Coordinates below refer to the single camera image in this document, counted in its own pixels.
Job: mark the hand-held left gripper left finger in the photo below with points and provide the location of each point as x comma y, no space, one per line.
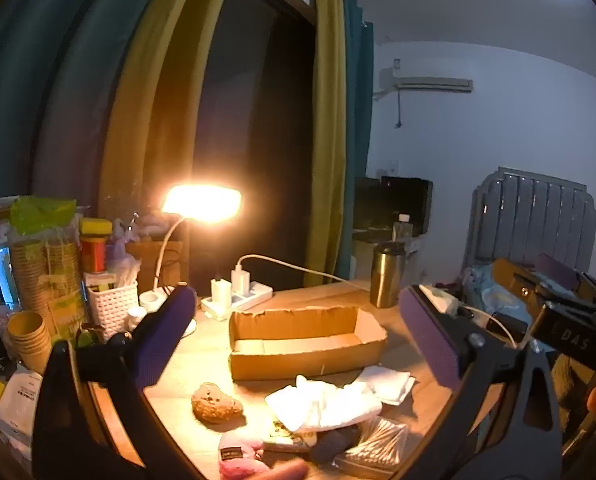
163,335

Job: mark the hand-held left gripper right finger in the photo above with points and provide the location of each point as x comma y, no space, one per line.
430,342

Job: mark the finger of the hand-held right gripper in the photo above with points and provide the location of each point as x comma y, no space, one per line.
557,270
517,282

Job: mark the brown knitted sock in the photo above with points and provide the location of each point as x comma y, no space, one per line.
215,404

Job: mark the white sock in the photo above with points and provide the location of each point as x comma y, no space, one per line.
323,405

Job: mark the cardboard box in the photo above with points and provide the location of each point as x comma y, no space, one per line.
303,355

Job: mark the grey dotted sock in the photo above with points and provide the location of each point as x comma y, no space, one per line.
335,445

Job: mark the pink fluffy sock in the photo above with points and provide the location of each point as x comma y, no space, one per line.
240,457

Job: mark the light blue blanket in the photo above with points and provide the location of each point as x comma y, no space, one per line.
492,290

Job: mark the tissue box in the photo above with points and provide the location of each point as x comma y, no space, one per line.
440,300

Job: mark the black power bank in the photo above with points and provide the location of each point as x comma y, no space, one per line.
507,327

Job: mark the white woven basket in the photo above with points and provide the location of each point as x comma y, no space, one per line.
113,310

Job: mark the grey padded headboard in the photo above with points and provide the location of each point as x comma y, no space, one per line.
532,220

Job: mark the brown paper bag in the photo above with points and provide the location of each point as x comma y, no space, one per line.
145,260

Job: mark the steel tumbler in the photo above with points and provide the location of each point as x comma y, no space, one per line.
387,275

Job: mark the white power strip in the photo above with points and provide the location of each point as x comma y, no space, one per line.
248,297

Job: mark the orange can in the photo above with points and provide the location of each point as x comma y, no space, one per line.
94,256

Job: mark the purple plush toy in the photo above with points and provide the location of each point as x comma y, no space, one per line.
143,226

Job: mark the clear water bottle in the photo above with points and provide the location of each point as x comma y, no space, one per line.
401,230

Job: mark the yellow sponge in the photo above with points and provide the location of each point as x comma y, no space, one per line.
96,227

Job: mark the bagged paper cup stacks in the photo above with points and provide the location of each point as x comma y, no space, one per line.
43,280

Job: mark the stack of brown paper cups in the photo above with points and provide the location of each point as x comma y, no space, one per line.
28,340

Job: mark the white desk lamp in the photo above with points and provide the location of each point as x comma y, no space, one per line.
203,202

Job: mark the black television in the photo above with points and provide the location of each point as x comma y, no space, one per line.
397,205

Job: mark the white packet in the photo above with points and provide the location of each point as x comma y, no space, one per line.
20,405

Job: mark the green plastic bag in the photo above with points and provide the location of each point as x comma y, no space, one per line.
43,212

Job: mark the white air conditioner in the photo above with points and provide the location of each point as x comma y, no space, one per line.
427,82

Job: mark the yellow curtain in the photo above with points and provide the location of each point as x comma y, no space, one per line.
328,135
153,110

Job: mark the teal curtain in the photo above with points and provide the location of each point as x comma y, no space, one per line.
38,60
360,110

